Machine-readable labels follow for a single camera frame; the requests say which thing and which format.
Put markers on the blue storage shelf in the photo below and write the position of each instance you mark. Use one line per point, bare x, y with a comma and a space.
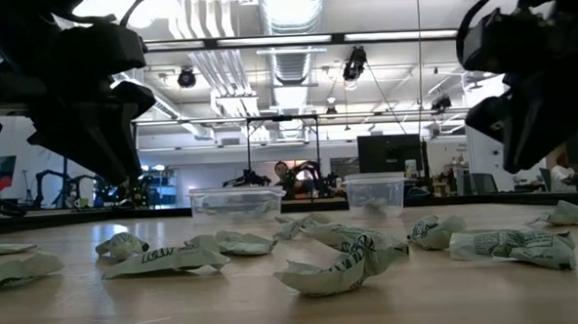
160, 187

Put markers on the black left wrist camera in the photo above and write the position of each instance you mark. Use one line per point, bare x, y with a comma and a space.
98, 50

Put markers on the small clear plastic container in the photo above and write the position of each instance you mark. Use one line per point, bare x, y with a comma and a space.
374, 187

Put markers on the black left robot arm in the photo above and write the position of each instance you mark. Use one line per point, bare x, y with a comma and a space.
5, 33

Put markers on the blurry grey object top right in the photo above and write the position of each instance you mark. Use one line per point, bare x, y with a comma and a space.
323, 280

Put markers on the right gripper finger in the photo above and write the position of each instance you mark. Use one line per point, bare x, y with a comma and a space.
492, 119
536, 127

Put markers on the dark office chair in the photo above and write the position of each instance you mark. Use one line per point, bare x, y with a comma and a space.
483, 184

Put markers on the black ceiling camera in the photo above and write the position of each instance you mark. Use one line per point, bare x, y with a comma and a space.
355, 61
441, 104
186, 79

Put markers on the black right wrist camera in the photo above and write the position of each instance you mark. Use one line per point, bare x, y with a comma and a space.
503, 42

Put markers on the black computer monitor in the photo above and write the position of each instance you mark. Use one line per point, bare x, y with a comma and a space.
391, 152

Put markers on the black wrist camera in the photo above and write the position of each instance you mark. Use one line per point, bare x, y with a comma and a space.
503, 42
98, 50

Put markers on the silver air duct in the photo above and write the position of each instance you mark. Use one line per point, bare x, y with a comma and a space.
292, 64

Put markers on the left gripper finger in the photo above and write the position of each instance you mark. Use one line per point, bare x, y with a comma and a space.
137, 96
97, 141

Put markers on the black gantry frame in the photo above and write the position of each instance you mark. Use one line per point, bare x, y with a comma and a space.
282, 118

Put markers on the wide clear plastic container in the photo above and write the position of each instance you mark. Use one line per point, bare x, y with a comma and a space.
237, 196

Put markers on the black metal table frame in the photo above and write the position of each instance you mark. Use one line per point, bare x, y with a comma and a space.
466, 200

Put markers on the person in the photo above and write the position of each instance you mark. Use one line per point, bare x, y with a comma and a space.
560, 174
290, 184

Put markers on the blurry grey object right edge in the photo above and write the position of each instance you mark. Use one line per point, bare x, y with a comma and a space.
517, 247

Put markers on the black background robot arm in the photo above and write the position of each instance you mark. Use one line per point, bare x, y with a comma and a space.
321, 172
248, 178
66, 184

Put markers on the white pillar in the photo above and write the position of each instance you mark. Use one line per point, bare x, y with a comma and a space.
484, 163

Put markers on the green white sweetener packet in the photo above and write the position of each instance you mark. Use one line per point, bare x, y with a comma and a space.
4, 249
246, 244
215, 212
171, 260
376, 205
124, 246
385, 248
570, 213
261, 209
292, 228
20, 269
436, 234

